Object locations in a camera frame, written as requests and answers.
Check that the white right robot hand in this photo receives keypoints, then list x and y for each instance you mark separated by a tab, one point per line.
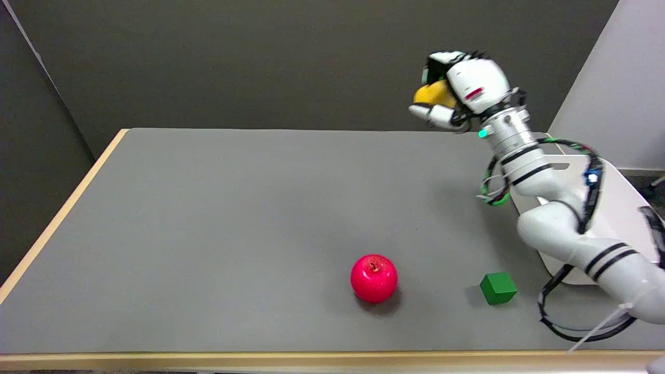
477	80

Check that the yellow pear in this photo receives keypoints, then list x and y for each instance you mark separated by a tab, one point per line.
434	93

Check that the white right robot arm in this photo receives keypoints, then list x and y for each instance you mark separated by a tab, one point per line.
556	208

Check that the white box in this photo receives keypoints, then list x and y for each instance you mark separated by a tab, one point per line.
618	208

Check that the green cube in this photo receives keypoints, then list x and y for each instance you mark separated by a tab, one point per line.
497	288

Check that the red apple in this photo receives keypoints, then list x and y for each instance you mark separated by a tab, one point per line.
373	278

